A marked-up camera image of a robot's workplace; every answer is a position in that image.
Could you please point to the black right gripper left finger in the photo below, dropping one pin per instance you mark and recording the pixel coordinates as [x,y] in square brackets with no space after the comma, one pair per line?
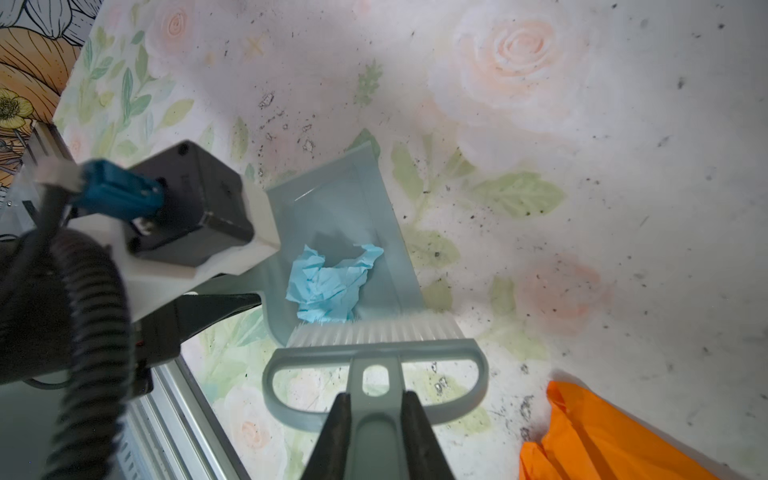
[329,457]

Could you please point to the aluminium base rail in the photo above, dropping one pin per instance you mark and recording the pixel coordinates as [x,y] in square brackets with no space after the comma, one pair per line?
[165,434]

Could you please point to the grey-green plastic dustpan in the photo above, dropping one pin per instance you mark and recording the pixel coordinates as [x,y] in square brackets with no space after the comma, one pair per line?
[334,209]

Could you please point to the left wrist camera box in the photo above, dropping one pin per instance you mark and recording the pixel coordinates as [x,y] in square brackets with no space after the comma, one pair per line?
[170,223]

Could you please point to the grey-green hand brush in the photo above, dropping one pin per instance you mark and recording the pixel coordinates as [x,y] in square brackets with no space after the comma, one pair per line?
[374,353]

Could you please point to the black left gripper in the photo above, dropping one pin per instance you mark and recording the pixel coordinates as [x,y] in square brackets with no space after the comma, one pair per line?
[41,343]

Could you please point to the orange paper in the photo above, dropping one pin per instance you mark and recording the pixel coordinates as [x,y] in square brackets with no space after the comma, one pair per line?
[589,438]

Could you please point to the light blue paper front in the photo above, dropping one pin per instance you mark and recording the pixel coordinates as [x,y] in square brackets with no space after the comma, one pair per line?
[329,294]

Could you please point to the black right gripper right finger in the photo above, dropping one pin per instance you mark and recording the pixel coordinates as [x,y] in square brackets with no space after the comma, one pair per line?
[424,456]

